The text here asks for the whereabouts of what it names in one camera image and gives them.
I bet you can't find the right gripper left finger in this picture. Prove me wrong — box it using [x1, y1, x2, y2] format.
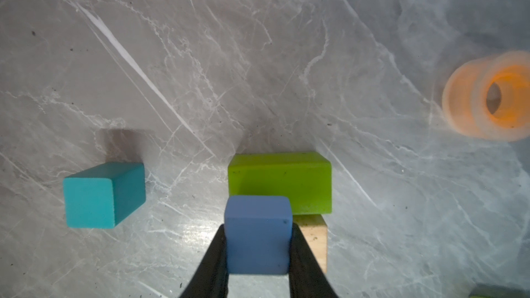
[180, 225, 229, 298]

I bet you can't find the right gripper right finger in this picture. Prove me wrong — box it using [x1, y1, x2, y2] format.
[288, 223, 338, 298]

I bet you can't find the natural wood rectangular block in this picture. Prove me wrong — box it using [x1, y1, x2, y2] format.
[293, 215, 328, 274]

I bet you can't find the blue cube block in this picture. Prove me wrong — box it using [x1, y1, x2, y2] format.
[224, 195, 293, 275]

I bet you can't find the dark green rectangular block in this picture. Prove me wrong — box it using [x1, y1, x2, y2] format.
[228, 151, 333, 215]

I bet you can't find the teal cube block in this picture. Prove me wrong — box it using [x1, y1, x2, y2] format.
[63, 162, 146, 229]

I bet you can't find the light green rectangular block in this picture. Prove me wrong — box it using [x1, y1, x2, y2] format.
[469, 284, 529, 298]

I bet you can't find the orange tape ring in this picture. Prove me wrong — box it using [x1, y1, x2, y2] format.
[441, 50, 530, 142]

